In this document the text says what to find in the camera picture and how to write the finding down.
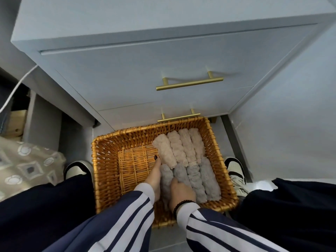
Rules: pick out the patterned beige bedspread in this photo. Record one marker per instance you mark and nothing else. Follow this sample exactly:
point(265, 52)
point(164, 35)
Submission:
point(26, 165)

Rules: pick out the person's shoe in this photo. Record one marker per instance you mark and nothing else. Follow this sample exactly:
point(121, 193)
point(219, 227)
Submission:
point(77, 169)
point(236, 173)

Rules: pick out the person's right shoe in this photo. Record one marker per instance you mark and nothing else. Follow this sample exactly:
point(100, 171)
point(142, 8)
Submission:
point(236, 173)

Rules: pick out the light wooden board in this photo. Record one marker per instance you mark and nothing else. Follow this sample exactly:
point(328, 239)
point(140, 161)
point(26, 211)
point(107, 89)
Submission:
point(17, 123)

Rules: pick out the person's left shoe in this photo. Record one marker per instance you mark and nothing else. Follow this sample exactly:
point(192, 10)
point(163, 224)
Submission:
point(77, 169)

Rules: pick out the person's right hand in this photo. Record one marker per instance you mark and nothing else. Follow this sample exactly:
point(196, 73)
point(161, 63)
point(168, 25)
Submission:
point(181, 194)

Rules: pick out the person's left forearm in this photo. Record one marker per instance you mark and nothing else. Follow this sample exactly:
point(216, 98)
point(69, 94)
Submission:
point(113, 225)

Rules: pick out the person's left hand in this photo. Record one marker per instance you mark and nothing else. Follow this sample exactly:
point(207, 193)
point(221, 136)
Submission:
point(156, 178)

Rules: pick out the person's right forearm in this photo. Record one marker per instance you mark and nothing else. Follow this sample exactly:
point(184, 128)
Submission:
point(223, 233)

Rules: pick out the orange wicker basket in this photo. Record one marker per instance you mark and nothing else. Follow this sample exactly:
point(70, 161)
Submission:
point(110, 165)

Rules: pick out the white nightstand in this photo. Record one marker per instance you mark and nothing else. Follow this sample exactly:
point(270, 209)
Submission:
point(118, 76)

